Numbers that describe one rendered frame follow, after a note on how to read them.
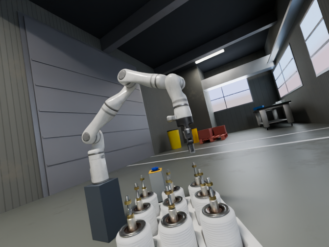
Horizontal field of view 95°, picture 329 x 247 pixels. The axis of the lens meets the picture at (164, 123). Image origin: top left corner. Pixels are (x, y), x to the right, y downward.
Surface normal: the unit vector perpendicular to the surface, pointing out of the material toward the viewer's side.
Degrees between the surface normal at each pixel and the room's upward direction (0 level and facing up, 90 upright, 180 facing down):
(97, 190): 90
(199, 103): 90
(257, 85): 90
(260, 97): 90
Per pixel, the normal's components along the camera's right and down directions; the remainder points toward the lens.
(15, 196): 0.85, -0.24
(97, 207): -0.47, 0.02
